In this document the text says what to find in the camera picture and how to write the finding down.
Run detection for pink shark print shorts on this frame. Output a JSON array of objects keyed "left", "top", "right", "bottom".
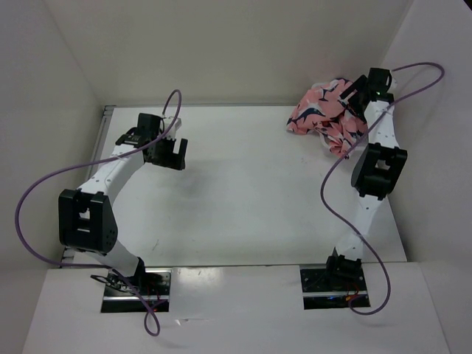
[{"left": 286, "top": 78, "right": 367, "bottom": 157}]

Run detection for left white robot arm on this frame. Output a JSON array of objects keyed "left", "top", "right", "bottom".
[{"left": 58, "top": 114, "right": 188, "bottom": 295}]

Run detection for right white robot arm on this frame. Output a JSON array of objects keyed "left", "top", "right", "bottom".
[{"left": 323, "top": 68, "right": 407, "bottom": 290}]

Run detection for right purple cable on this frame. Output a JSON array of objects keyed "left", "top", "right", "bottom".
[{"left": 320, "top": 62, "right": 445, "bottom": 315}]

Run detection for purple cable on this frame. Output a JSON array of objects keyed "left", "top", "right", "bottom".
[
  {"left": 320, "top": 62, "right": 445, "bottom": 315},
  {"left": 14, "top": 88, "right": 183, "bottom": 338}
]

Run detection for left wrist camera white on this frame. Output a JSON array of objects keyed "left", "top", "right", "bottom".
[{"left": 161, "top": 117, "right": 181, "bottom": 140}]

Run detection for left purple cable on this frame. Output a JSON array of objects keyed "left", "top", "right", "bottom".
[{"left": 14, "top": 88, "right": 183, "bottom": 338}]

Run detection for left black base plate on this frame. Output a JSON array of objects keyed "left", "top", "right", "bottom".
[{"left": 91, "top": 270, "right": 171, "bottom": 313}]

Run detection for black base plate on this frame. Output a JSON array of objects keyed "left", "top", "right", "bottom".
[
  {"left": 299, "top": 265, "right": 370, "bottom": 310},
  {"left": 91, "top": 270, "right": 171, "bottom": 313}
]

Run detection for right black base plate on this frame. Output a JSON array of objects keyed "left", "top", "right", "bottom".
[{"left": 299, "top": 265, "right": 370, "bottom": 310}]

